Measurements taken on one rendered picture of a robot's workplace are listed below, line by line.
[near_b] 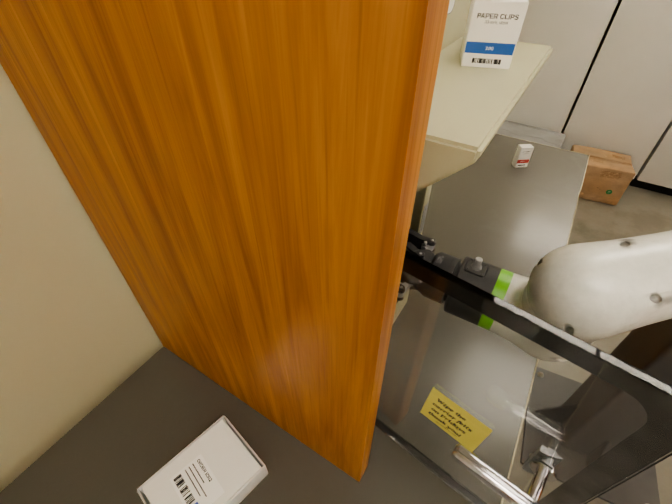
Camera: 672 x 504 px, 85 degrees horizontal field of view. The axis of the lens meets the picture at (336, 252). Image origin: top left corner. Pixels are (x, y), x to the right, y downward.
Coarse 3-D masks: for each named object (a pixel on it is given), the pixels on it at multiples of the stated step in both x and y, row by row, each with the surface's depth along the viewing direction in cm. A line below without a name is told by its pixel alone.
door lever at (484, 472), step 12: (456, 456) 39; (468, 456) 39; (468, 468) 39; (480, 468) 38; (492, 468) 38; (540, 468) 39; (480, 480) 39; (492, 480) 38; (504, 480) 38; (540, 480) 38; (552, 480) 38; (504, 492) 37; (516, 492) 37; (528, 492) 37; (540, 492) 37
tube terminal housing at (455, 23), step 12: (456, 0) 43; (468, 0) 47; (456, 12) 45; (456, 24) 46; (444, 36) 44; (456, 36) 48; (444, 48) 46; (420, 192) 69; (420, 204) 70; (420, 216) 69
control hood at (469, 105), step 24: (456, 48) 45; (528, 48) 45; (456, 72) 38; (480, 72) 38; (504, 72) 38; (528, 72) 38; (456, 96) 33; (480, 96) 33; (504, 96) 33; (432, 120) 30; (456, 120) 30; (480, 120) 30; (504, 120) 31; (432, 144) 28; (456, 144) 27; (480, 144) 27; (432, 168) 29; (456, 168) 28
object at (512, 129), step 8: (504, 128) 300; (512, 128) 300; (520, 128) 300; (528, 128) 300; (536, 128) 299; (512, 136) 289; (520, 136) 290; (528, 136) 289; (536, 136) 290; (544, 136) 290; (552, 136) 290; (560, 136) 290; (544, 144) 280; (552, 144) 280; (560, 144) 280
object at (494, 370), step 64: (448, 320) 36; (512, 320) 31; (384, 384) 52; (448, 384) 42; (512, 384) 35; (576, 384) 30; (640, 384) 26; (448, 448) 50; (512, 448) 40; (576, 448) 34; (640, 448) 29
